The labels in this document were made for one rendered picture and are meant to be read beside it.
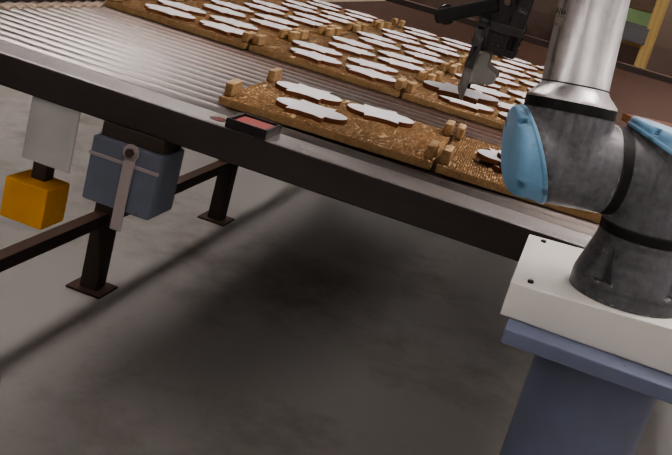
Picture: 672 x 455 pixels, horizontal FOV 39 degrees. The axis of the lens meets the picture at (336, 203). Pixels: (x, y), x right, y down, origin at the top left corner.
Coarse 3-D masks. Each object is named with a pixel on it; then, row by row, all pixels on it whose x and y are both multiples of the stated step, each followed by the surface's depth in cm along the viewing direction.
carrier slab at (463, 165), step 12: (456, 144) 190; (468, 144) 193; (480, 144) 197; (456, 156) 179; (468, 156) 182; (444, 168) 168; (456, 168) 169; (468, 168) 171; (480, 168) 174; (468, 180) 167; (480, 180) 167; (492, 180) 167; (504, 192) 166; (540, 204) 166; (576, 216) 165; (588, 216) 164; (600, 216) 164
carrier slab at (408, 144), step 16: (224, 96) 175; (240, 96) 179; (256, 96) 183; (272, 96) 187; (288, 96) 191; (256, 112) 174; (272, 112) 173; (304, 128) 172; (320, 128) 172; (336, 128) 174; (352, 128) 178; (368, 128) 182; (384, 128) 186; (400, 128) 190; (416, 128) 195; (432, 128) 200; (352, 144) 171; (368, 144) 170; (384, 144) 172; (400, 144) 176; (416, 144) 180; (400, 160) 170; (416, 160) 169; (432, 160) 170
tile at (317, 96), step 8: (280, 88) 196; (288, 88) 194; (296, 88) 197; (304, 88) 199; (312, 88) 201; (296, 96) 193; (304, 96) 193; (312, 96) 193; (320, 96) 195; (328, 96) 197; (336, 96) 200; (328, 104) 194; (336, 104) 195
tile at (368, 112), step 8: (352, 104) 196; (352, 112) 192; (360, 112) 191; (368, 112) 192; (376, 112) 194; (384, 112) 197; (392, 112) 199; (376, 120) 190; (384, 120) 190; (392, 120) 191; (400, 120) 193; (408, 120) 195
